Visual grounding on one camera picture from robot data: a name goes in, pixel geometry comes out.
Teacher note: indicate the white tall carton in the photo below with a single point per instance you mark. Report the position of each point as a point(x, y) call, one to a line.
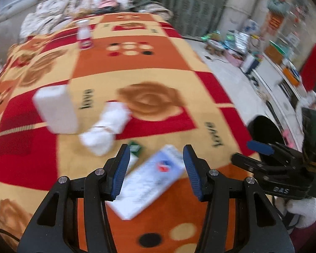
point(58, 108)

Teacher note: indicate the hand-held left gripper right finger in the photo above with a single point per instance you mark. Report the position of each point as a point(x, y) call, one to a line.
point(193, 171)

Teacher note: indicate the patterned rolled cushion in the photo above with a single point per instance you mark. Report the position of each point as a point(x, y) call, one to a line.
point(50, 10)

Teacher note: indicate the green packet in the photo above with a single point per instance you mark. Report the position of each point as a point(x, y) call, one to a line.
point(135, 147)

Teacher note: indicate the white lace curtain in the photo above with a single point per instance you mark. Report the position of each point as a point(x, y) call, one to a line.
point(245, 0)

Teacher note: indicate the white crumpled cloth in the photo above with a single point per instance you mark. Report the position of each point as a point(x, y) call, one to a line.
point(108, 126)

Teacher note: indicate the orange tray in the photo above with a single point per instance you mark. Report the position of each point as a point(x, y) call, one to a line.
point(291, 76)

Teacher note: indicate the grey sofa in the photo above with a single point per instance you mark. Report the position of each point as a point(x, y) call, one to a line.
point(8, 8)

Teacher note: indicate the black round bin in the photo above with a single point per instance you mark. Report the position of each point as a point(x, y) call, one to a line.
point(266, 129)

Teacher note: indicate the white television cabinet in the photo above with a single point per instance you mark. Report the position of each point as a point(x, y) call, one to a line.
point(273, 87)

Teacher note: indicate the red cloth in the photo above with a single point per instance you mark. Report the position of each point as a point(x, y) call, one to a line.
point(313, 66)

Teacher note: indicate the green patterned curtain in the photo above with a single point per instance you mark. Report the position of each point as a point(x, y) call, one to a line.
point(173, 0)

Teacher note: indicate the dark blue white bag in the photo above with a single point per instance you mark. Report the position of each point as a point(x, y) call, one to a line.
point(250, 63)

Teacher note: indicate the white swaddled doll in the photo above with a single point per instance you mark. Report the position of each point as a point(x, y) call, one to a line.
point(309, 100)

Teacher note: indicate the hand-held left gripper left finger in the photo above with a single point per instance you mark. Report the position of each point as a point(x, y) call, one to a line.
point(119, 174)

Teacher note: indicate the floral pillow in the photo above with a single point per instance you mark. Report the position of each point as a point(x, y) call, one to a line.
point(105, 2)

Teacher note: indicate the white box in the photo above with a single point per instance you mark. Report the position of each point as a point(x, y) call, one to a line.
point(147, 181)

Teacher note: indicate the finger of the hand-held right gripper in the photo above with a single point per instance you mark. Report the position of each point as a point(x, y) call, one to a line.
point(252, 164)
point(259, 146)

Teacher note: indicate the small wooden stool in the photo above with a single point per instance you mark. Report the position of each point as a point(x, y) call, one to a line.
point(214, 46)

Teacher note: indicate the white bottle red label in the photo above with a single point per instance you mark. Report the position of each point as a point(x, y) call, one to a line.
point(84, 35)

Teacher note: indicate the silver insulated bag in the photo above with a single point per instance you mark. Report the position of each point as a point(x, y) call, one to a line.
point(241, 40)

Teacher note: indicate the red orange printed blanket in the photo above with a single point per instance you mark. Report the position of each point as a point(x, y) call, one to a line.
point(147, 71)

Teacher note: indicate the brown paper gift bag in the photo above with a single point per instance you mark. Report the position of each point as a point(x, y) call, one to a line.
point(273, 52)

